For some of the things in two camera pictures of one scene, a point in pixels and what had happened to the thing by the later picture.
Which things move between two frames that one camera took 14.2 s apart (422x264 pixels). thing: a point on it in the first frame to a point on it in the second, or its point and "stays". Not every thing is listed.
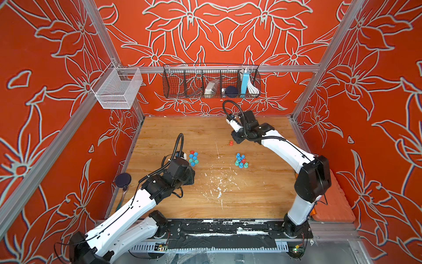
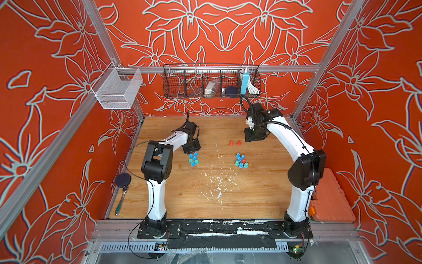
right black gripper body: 239,136 to 254,133
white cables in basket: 252,89 stays
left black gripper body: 188,177 to 194,147
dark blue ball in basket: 231,92 stays
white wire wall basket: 116,87 stays
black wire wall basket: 211,80 stays
